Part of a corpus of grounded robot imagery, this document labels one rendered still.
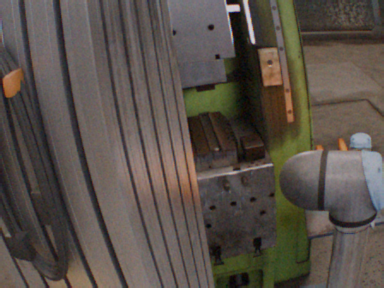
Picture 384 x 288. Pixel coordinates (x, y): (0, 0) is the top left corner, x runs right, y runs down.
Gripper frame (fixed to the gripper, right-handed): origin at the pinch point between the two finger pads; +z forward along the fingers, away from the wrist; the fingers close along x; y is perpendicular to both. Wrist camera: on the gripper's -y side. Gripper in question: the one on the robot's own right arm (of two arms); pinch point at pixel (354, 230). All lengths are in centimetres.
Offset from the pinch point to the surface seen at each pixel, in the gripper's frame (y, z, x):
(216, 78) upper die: -55, -35, -55
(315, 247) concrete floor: -111, 93, -15
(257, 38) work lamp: -72, -48, -38
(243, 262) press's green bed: -50, 52, -51
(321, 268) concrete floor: -88, 93, -10
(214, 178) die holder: -47, 3, -59
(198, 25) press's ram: -54, -59, -58
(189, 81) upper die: -52, -36, -64
